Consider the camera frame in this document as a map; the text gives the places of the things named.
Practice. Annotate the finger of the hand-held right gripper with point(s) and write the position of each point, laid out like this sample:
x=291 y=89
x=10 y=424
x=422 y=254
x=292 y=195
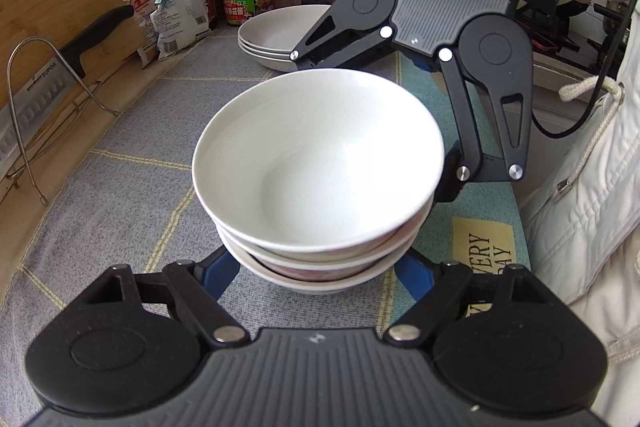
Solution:
x=465 y=147
x=340 y=39

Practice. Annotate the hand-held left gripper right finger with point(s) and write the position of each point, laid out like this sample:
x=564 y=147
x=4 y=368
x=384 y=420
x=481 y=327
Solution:
x=412 y=279

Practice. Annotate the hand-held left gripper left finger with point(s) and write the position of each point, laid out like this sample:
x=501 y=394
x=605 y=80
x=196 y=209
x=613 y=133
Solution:
x=220 y=274

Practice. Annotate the stained white fruit-print plate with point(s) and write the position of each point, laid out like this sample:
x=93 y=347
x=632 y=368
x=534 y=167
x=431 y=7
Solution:
x=280 y=32

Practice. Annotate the large white pink-floral bowl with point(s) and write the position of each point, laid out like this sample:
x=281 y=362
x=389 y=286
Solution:
x=320 y=288

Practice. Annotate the teal towel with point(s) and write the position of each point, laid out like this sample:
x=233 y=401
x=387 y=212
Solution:
x=500 y=202

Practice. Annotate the green sauce tub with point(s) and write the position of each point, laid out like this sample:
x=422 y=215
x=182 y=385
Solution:
x=247 y=2

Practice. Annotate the grey checked cloth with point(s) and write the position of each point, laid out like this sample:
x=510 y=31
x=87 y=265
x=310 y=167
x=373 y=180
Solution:
x=125 y=182

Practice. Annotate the person's white jacket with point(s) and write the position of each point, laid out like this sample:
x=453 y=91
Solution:
x=600 y=232

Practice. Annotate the red white food packet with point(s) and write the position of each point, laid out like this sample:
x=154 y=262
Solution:
x=145 y=7

